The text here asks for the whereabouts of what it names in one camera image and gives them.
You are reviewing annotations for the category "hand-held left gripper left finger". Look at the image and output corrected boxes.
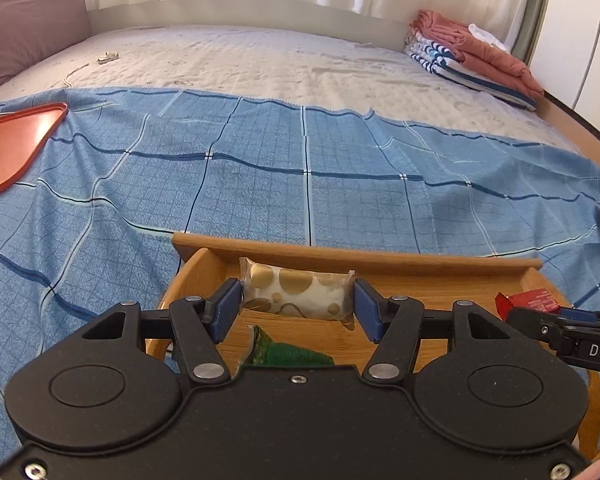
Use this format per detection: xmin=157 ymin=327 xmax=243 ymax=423
xmin=77 ymin=278 xmax=244 ymax=387

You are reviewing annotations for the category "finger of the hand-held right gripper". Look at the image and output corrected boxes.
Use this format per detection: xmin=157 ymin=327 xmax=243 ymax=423
xmin=555 ymin=309 xmax=600 ymax=333
xmin=502 ymin=306 xmax=573 ymax=358

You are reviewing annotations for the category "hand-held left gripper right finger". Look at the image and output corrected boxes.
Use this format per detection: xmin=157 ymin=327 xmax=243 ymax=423
xmin=354 ymin=279 xmax=520 ymax=387

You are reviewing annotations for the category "red foil snack packet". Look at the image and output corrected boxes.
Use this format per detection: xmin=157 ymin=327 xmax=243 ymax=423
xmin=495 ymin=287 xmax=573 ymax=321

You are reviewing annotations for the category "white gold-dotted snack packet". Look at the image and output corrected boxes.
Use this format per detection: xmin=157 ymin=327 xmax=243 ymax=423
xmin=238 ymin=256 xmax=357 ymax=331

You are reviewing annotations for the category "green snack packet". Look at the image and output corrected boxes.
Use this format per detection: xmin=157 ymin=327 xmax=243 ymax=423
xmin=237 ymin=325 xmax=336 ymax=378

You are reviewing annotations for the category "wooden tray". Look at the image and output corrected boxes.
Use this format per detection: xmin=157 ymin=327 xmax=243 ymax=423
xmin=145 ymin=231 xmax=600 ymax=466

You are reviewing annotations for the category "blue checked bedsheet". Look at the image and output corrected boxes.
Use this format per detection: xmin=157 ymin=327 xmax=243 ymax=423
xmin=0 ymin=87 xmax=600 ymax=411

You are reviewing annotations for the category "beige quilted bed cover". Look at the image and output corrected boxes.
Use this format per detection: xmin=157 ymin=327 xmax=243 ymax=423
xmin=0 ymin=22 xmax=600 ymax=151

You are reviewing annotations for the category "folded blue striped towel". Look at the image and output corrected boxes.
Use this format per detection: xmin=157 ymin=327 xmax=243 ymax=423
xmin=404 ymin=30 xmax=538 ymax=111

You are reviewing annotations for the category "orange plastic tray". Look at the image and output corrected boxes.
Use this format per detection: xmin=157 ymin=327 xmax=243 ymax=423
xmin=0 ymin=102 xmax=68 ymax=198

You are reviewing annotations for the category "folded blankets stack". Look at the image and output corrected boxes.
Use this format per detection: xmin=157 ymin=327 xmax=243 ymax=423
xmin=412 ymin=9 xmax=546 ymax=101

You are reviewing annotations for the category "small white cloth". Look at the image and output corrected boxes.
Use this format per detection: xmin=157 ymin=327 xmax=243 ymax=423
xmin=467 ymin=22 xmax=511 ymax=53

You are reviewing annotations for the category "green curtain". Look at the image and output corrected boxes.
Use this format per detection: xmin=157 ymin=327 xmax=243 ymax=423
xmin=510 ymin=0 xmax=553 ymax=66

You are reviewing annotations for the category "purple pillow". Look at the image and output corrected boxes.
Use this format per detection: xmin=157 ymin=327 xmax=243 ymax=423
xmin=0 ymin=0 xmax=92 ymax=92

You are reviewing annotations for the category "white cord switch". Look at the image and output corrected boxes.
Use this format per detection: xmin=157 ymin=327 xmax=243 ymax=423
xmin=65 ymin=50 xmax=121 ymax=91

